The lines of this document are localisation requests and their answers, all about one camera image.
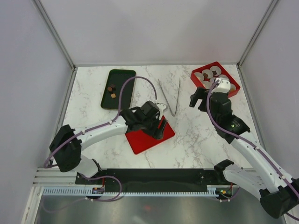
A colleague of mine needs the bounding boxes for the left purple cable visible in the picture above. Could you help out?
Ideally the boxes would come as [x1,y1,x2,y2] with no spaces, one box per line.
[43,76,158,169]

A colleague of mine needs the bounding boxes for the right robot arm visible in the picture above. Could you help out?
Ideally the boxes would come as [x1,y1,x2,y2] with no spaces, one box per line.
[189,87,299,221]

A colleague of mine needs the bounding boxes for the white cable duct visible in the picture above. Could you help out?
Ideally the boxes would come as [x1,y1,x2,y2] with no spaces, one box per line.
[43,186,226,197]

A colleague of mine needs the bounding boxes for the metal tongs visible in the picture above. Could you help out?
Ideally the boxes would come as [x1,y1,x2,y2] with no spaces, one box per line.
[158,78,181,117]

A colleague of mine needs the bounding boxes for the red chocolate box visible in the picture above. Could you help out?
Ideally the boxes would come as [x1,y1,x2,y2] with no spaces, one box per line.
[191,62,241,97]

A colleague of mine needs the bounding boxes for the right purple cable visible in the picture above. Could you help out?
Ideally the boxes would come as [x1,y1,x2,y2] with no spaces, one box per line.
[206,79,299,220]

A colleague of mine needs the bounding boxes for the purple cable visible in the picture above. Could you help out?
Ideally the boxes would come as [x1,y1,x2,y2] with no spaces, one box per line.
[43,76,158,169]
[206,79,299,220]

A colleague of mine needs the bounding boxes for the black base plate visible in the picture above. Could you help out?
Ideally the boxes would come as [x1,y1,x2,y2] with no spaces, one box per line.
[75,168,232,193]

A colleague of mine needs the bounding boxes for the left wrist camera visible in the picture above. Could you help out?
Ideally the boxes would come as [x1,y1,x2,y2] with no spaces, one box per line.
[156,103,168,114]

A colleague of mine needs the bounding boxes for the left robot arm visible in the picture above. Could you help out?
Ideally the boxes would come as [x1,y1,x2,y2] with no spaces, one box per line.
[50,101,167,184]

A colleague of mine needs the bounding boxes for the red box lid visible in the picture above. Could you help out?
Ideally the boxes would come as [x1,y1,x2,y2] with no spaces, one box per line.
[125,122,175,155]

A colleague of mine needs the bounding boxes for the dark green tray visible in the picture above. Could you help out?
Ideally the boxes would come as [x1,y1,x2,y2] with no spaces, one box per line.
[100,69,136,110]

